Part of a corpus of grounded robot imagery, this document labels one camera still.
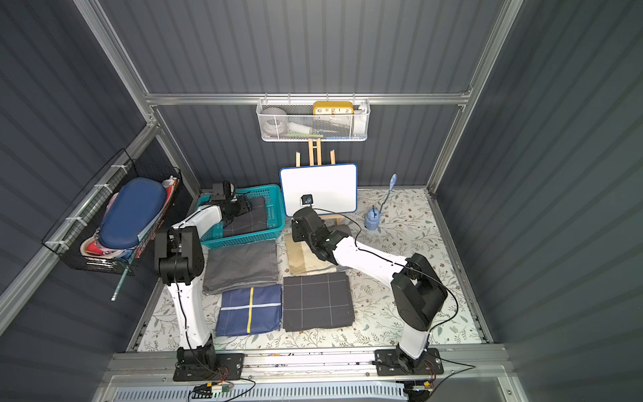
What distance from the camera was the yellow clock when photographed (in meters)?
0.88

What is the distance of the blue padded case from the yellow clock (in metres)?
0.58

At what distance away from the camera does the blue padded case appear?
2.09 ft
